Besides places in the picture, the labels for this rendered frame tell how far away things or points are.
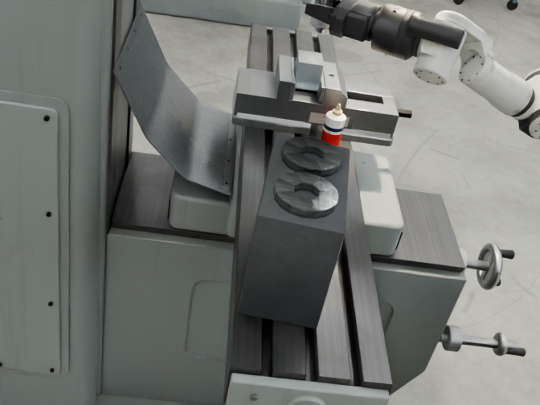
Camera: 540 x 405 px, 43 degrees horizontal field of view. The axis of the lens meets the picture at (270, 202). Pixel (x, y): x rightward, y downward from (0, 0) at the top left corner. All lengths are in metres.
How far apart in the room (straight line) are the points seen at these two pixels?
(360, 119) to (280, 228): 0.61
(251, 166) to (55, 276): 0.47
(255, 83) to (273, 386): 0.73
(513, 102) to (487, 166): 2.19
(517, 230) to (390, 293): 1.67
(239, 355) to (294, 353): 0.08
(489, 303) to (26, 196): 1.86
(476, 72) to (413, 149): 2.18
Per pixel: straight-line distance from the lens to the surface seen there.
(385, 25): 1.29
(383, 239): 1.49
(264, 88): 1.47
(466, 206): 3.22
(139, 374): 1.80
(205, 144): 1.49
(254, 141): 1.42
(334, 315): 1.07
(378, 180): 1.59
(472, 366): 2.49
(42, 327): 1.62
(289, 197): 0.93
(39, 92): 1.28
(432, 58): 1.28
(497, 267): 1.74
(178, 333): 1.67
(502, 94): 1.38
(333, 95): 1.45
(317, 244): 0.93
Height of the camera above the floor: 1.70
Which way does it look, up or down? 36 degrees down
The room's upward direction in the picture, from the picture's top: 12 degrees clockwise
